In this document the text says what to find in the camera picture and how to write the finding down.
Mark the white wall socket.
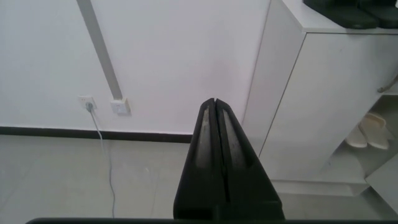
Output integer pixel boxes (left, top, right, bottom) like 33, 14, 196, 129
77, 95, 98, 111

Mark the grey power cable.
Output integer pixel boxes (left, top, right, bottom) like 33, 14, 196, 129
85, 102, 116, 218

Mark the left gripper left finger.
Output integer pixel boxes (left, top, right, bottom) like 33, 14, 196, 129
172, 98, 225, 220

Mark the white wall switch box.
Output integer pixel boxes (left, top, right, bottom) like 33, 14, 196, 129
110, 98, 131, 116

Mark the white shoe cabinet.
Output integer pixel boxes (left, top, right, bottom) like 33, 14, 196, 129
241, 0, 398, 197

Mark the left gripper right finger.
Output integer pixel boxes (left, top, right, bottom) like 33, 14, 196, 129
215, 98, 285, 220

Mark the grey wall cable duct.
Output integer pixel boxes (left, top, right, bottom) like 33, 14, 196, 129
75, 0, 124, 101

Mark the black slipper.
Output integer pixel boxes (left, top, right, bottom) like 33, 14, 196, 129
302, 0, 379, 30

